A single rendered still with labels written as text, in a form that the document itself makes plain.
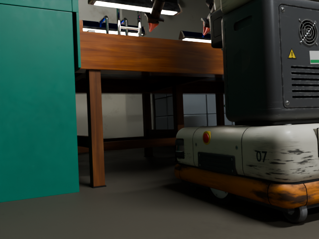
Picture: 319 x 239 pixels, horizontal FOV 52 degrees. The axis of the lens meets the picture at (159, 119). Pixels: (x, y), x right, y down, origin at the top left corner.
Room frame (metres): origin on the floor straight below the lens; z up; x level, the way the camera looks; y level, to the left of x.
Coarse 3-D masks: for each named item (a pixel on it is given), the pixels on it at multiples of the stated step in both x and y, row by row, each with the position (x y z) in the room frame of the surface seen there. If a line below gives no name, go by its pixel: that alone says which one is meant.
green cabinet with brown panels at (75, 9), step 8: (0, 0) 1.38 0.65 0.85; (8, 0) 1.40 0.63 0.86; (16, 0) 1.41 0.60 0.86; (24, 0) 1.42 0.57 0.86; (32, 0) 1.44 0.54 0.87; (40, 0) 1.46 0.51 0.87; (48, 0) 1.47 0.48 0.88; (56, 0) 1.49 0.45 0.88; (64, 0) 1.50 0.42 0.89; (72, 0) 1.52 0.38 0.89; (40, 8) 1.46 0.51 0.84; (48, 8) 1.47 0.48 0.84; (56, 8) 1.49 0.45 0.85; (64, 8) 1.50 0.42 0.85; (72, 8) 1.52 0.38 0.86; (72, 16) 1.58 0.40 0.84
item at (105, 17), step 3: (102, 18) 2.46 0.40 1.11; (105, 18) 2.39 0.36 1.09; (123, 18) 2.48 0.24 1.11; (126, 18) 2.47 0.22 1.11; (99, 21) 2.52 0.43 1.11; (102, 21) 2.49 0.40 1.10; (105, 21) 2.39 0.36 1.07; (108, 21) 2.40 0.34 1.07; (123, 21) 2.51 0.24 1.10; (126, 21) 2.46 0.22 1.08; (105, 24) 2.39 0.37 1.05; (108, 24) 2.39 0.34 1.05; (126, 24) 2.46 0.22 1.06; (105, 27) 2.40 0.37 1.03; (108, 27) 2.39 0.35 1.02; (108, 30) 2.39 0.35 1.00; (126, 30) 2.46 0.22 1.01; (108, 33) 2.39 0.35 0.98; (126, 33) 2.46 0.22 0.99
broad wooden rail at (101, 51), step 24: (96, 48) 1.61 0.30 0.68; (120, 48) 1.67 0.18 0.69; (144, 48) 1.73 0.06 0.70; (168, 48) 1.79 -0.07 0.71; (192, 48) 1.87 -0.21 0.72; (216, 48) 1.95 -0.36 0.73; (120, 72) 1.72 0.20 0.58; (144, 72) 1.75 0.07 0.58; (168, 72) 1.80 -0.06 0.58; (192, 72) 1.86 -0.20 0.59; (216, 72) 1.94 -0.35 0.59
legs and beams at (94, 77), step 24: (96, 72) 1.62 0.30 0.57; (96, 96) 1.61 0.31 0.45; (144, 96) 2.99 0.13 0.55; (216, 96) 3.41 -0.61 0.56; (96, 120) 1.61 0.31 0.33; (144, 120) 3.01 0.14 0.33; (216, 120) 3.43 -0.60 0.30; (96, 144) 1.61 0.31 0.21; (120, 144) 2.28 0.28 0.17; (144, 144) 2.37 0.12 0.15; (168, 144) 2.46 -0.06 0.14; (96, 168) 1.61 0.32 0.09
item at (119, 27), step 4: (116, 8) 2.18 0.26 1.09; (140, 12) 2.25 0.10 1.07; (140, 16) 2.25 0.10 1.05; (120, 20) 2.18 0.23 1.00; (140, 20) 2.25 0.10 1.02; (120, 24) 2.18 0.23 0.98; (140, 24) 2.25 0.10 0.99; (120, 28) 2.18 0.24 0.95; (124, 28) 2.20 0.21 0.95; (128, 28) 2.21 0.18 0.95; (132, 28) 2.22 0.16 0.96; (136, 28) 2.23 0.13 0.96; (140, 28) 2.25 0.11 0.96; (120, 32) 2.18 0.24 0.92; (140, 32) 2.24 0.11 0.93; (140, 36) 2.24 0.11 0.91
